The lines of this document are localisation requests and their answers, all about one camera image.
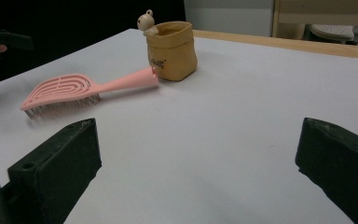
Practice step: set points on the wooden desk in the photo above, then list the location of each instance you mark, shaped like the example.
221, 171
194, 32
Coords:
323, 12

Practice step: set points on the white cabinet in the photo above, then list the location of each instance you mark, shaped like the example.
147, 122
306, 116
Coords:
230, 18

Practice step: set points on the white perforated stool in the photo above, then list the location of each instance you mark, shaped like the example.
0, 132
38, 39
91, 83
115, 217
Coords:
332, 31

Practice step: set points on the pink hairbrush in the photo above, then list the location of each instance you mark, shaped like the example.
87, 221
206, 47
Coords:
62, 87

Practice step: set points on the black curtain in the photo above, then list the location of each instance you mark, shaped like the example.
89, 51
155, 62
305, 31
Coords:
74, 18

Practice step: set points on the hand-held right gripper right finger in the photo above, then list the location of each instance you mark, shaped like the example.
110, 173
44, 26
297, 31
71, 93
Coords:
338, 168

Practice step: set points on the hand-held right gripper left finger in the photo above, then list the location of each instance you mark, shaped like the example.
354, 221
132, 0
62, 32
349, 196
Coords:
59, 168

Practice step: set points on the wooden table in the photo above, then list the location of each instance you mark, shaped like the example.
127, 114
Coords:
292, 43

